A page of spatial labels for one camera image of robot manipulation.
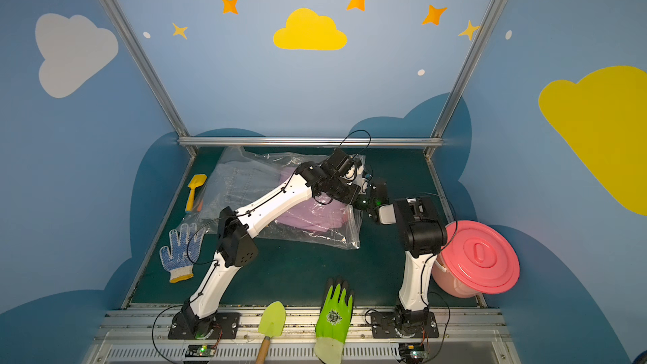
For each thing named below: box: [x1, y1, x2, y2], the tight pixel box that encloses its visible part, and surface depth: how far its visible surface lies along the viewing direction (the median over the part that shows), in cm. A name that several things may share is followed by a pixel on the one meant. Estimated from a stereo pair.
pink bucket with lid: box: [431, 219, 520, 299], surface depth 70 cm
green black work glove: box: [313, 276, 355, 364], surface depth 76 cm
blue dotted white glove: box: [159, 223, 207, 284], surface depth 90 cm
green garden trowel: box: [256, 300, 287, 364], surface depth 77 cm
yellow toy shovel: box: [184, 173, 209, 213], surface depth 107 cm
